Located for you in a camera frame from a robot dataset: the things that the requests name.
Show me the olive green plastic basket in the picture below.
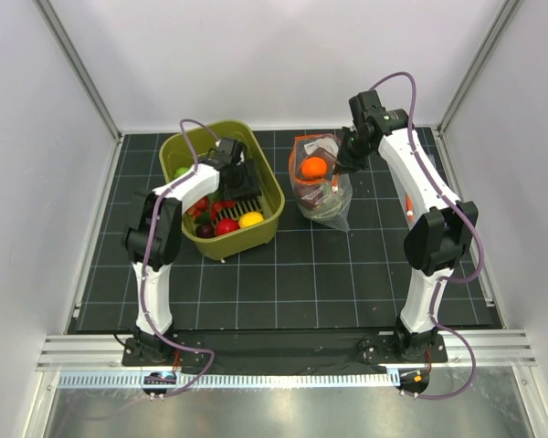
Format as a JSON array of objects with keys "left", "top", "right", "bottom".
[{"left": 182, "top": 120, "right": 285, "bottom": 261}]

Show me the orange tangerine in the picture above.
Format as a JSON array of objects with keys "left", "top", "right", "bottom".
[{"left": 300, "top": 156, "right": 328, "bottom": 180}]

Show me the clear zip bag orange zipper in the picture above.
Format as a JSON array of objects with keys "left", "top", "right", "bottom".
[{"left": 288, "top": 133, "right": 353, "bottom": 232}]

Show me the dark red apple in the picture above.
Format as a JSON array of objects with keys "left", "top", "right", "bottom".
[{"left": 293, "top": 183, "right": 325, "bottom": 209}]

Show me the netted green melon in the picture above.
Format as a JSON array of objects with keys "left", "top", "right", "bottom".
[{"left": 299, "top": 185, "right": 352, "bottom": 221}]

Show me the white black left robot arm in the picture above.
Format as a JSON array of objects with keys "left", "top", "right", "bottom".
[{"left": 123, "top": 137, "right": 261, "bottom": 365}]

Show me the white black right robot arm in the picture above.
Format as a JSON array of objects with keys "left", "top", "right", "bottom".
[{"left": 333, "top": 90, "right": 479, "bottom": 361}]

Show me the spare clear zip bag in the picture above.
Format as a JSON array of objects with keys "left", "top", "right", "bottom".
[{"left": 397, "top": 153, "right": 440, "bottom": 229}]

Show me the yellow apple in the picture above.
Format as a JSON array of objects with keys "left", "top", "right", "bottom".
[{"left": 237, "top": 212, "right": 264, "bottom": 228}]

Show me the red strawberry bunch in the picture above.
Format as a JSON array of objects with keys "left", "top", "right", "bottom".
[{"left": 185, "top": 194, "right": 236, "bottom": 224}]

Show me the dark purple fruit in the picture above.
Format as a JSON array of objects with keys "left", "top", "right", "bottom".
[{"left": 195, "top": 224, "right": 216, "bottom": 239}]

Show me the black grid cutting mat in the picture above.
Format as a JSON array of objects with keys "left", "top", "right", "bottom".
[{"left": 66, "top": 127, "right": 503, "bottom": 332}]

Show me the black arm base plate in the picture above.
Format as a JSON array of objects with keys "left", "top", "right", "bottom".
[{"left": 122, "top": 328, "right": 448, "bottom": 374}]

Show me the white slotted cable duct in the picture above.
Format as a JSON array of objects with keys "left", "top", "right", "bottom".
[{"left": 58, "top": 370, "right": 400, "bottom": 390}]

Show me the aluminium front frame rail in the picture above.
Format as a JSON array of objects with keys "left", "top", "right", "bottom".
[{"left": 37, "top": 329, "right": 536, "bottom": 375}]

